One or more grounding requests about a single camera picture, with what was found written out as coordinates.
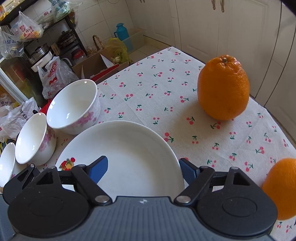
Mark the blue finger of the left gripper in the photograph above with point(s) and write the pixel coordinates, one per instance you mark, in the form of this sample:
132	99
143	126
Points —
15	186

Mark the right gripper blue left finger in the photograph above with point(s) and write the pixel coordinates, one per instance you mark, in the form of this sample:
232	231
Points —
97	169

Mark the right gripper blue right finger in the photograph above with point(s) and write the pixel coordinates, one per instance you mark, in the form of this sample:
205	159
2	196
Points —
189	171

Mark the white floral bowl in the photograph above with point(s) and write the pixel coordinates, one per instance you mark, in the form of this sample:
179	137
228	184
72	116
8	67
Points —
7	162
36	141
75	108

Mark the white fruit plate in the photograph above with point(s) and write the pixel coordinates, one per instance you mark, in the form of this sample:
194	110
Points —
140	162

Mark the bumpy orange tangerine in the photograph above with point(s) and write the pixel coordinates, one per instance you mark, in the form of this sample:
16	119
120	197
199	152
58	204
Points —
223	88

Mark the orange with green leaves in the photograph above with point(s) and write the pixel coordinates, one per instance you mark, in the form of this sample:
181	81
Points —
279	185

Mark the red white plastic bag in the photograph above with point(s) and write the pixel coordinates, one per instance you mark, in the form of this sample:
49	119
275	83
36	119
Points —
57	76

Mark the brown cardboard box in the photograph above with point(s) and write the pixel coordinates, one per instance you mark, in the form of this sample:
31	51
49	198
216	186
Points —
94	64

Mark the yellow plastic bag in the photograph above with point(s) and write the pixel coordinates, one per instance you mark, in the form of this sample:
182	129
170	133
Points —
118	51

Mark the wicker basket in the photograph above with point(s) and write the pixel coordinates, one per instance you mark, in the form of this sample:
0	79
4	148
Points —
98	45

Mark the blue thermos jug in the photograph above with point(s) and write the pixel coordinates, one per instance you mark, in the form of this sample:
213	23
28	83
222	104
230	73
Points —
121	32

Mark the black metal storage rack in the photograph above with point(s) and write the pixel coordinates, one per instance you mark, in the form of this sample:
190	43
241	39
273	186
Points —
28	43

